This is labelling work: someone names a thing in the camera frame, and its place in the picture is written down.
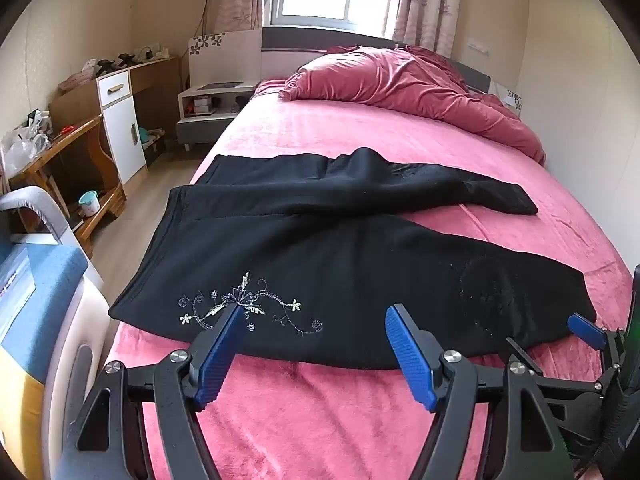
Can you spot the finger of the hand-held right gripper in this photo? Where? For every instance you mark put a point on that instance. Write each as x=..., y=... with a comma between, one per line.
x=550, y=377
x=582, y=326

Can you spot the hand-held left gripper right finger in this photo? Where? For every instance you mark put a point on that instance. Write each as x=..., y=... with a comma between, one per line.
x=407, y=355

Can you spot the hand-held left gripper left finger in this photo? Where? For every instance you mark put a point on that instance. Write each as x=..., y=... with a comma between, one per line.
x=220, y=352

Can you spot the black embroidered pants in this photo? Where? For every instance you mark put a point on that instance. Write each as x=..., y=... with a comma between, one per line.
x=325, y=260

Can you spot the blue and white appliance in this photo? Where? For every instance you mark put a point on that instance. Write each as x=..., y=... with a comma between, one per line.
x=55, y=320

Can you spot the teal cup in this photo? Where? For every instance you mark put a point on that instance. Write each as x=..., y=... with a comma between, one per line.
x=88, y=202

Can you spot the teal basin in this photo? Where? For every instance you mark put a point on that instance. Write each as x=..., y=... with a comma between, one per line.
x=146, y=136

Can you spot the bed with pink sheet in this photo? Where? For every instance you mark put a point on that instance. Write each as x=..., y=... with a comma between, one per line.
x=350, y=130

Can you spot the grey chair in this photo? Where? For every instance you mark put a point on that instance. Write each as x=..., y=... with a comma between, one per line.
x=40, y=205

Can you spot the white floral nightstand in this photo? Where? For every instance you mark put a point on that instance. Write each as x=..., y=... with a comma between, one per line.
x=513, y=101
x=210, y=110

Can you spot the white cabinet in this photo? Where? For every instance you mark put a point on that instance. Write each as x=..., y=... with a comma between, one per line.
x=120, y=130

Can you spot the wooden side table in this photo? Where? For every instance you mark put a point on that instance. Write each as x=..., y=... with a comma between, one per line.
x=75, y=135

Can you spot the pink duvet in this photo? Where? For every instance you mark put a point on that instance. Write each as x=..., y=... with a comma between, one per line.
x=400, y=80

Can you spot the white plastic bag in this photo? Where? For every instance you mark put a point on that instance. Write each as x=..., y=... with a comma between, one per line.
x=20, y=150

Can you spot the pink tissue basket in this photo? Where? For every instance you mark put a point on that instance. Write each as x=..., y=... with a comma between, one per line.
x=77, y=80

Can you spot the white power strip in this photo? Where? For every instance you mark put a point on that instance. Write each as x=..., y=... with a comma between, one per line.
x=150, y=53

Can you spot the grey and white headboard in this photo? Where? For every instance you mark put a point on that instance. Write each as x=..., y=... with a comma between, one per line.
x=290, y=40

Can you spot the wall outlet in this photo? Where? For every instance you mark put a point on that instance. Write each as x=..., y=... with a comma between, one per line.
x=477, y=47

